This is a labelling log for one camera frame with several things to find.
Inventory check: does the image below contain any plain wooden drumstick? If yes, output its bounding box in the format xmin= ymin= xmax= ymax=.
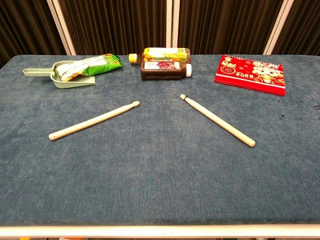
xmin=48 ymin=100 xmax=141 ymax=141

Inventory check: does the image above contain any white-capped brown drink bottle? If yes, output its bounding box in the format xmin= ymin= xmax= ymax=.
xmin=140 ymin=61 xmax=193 ymax=81

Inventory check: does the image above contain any dark brown curtain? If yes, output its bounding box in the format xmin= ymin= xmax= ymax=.
xmin=0 ymin=0 xmax=320 ymax=67

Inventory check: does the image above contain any green and white snack bag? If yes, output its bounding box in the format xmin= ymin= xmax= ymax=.
xmin=54 ymin=52 xmax=123 ymax=82

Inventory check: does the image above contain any yellow-capped tea bottle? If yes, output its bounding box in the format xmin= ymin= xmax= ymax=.
xmin=128 ymin=47 xmax=191 ymax=64

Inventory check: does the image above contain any wooden drumstick with dark-ringed tip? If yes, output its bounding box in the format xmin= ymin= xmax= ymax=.
xmin=180 ymin=94 xmax=256 ymax=148

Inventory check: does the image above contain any red envelope packet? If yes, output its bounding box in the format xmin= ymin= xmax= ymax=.
xmin=214 ymin=54 xmax=286 ymax=97

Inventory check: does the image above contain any white partition frame post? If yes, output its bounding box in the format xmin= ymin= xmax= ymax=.
xmin=263 ymin=0 xmax=296 ymax=56
xmin=46 ymin=0 xmax=77 ymax=56
xmin=165 ymin=0 xmax=181 ymax=49

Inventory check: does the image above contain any blue fabric table cover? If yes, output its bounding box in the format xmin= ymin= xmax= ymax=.
xmin=0 ymin=54 xmax=320 ymax=227

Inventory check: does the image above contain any pale green plastic dustpan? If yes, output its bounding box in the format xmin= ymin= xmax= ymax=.
xmin=22 ymin=60 xmax=96 ymax=90

